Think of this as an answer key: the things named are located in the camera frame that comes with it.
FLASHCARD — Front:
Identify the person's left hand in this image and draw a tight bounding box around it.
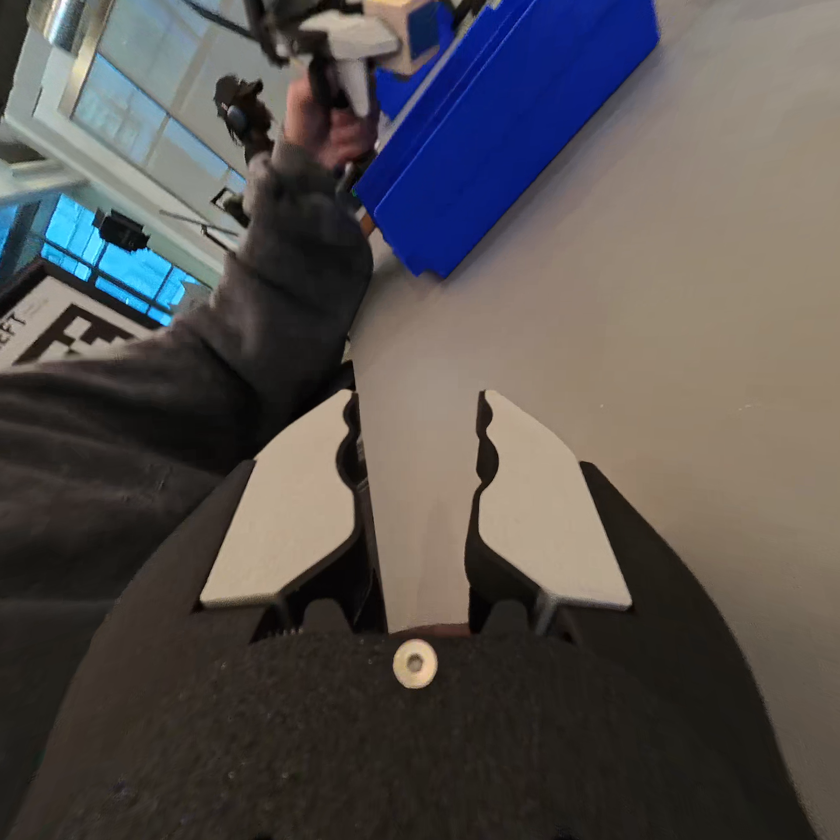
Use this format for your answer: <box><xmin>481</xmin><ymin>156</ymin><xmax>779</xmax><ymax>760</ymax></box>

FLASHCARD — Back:
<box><xmin>284</xmin><ymin>77</ymin><xmax>382</xmax><ymax>173</ymax></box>

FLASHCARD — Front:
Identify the thin silver ventilation duct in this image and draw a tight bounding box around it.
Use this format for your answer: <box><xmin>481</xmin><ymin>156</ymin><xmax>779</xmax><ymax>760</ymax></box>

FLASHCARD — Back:
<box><xmin>42</xmin><ymin>0</ymin><xmax>119</xmax><ymax>50</ymax></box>

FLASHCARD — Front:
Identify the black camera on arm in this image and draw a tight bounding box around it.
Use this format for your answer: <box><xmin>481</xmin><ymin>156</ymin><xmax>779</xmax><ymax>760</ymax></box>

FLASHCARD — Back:
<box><xmin>97</xmin><ymin>209</ymin><xmax>151</xmax><ymax>252</ymax></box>

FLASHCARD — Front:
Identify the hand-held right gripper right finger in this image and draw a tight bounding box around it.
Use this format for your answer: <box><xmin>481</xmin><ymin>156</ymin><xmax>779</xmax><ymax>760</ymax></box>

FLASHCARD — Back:
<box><xmin>465</xmin><ymin>390</ymin><xmax>634</xmax><ymax>636</ymax></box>

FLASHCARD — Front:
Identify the window with blue daylight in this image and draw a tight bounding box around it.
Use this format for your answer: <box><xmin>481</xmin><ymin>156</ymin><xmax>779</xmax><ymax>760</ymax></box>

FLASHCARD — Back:
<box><xmin>39</xmin><ymin>193</ymin><xmax>198</xmax><ymax>326</ymax></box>

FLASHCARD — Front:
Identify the black and white marker board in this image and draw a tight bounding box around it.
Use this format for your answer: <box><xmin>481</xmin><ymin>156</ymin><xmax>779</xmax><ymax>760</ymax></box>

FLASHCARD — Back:
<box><xmin>0</xmin><ymin>259</ymin><xmax>161</xmax><ymax>376</ymax></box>

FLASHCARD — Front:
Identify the grey desk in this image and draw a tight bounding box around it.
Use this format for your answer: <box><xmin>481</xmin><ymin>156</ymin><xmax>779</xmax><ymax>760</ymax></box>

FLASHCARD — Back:
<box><xmin>348</xmin><ymin>0</ymin><xmax>840</xmax><ymax>840</ymax></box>

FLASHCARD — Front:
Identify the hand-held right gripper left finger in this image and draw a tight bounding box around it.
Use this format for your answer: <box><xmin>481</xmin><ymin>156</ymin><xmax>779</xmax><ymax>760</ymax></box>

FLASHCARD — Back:
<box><xmin>198</xmin><ymin>389</ymin><xmax>387</xmax><ymax>634</ymax></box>

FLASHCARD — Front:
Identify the blue plastic bin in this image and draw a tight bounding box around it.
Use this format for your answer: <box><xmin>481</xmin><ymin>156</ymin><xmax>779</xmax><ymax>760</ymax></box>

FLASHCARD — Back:
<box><xmin>354</xmin><ymin>0</ymin><xmax>660</xmax><ymax>280</ymax></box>

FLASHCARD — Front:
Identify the person's left forearm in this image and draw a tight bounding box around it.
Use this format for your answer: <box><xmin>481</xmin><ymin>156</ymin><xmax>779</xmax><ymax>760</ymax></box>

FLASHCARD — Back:
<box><xmin>0</xmin><ymin>138</ymin><xmax>378</xmax><ymax>821</ymax></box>

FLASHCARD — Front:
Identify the wooden cube blue tape stripe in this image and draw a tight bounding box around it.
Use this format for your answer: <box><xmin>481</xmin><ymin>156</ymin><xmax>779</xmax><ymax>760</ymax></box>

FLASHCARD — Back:
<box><xmin>363</xmin><ymin>0</ymin><xmax>454</xmax><ymax>76</ymax></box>

